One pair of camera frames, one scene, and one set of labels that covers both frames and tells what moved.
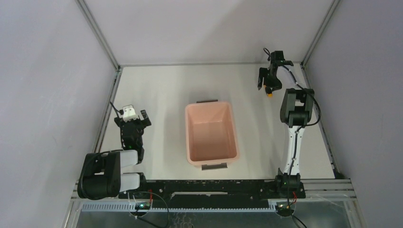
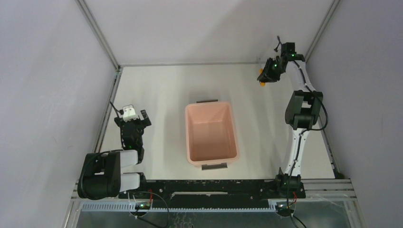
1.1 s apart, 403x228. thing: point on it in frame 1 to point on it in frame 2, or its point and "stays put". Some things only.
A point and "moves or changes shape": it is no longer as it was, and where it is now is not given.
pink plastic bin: (210, 134) stays put
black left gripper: (132, 123) stays put
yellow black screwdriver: (268, 91) moves or changes shape
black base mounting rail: (217, 190) stays put
